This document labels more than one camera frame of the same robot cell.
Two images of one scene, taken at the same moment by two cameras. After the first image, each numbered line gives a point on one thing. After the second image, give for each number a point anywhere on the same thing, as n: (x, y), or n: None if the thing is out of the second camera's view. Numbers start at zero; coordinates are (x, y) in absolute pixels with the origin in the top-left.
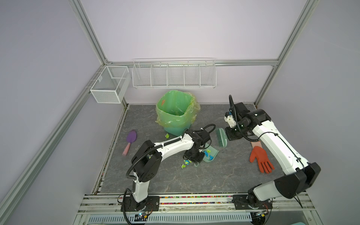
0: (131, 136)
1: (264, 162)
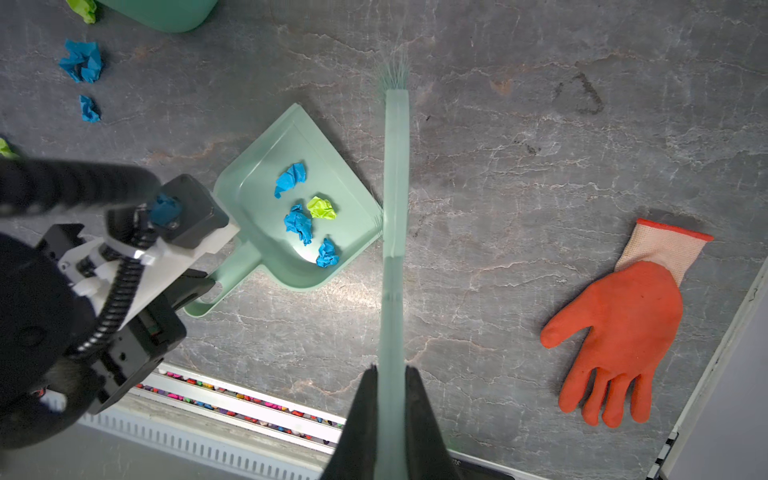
0: None
1: (633, 312)
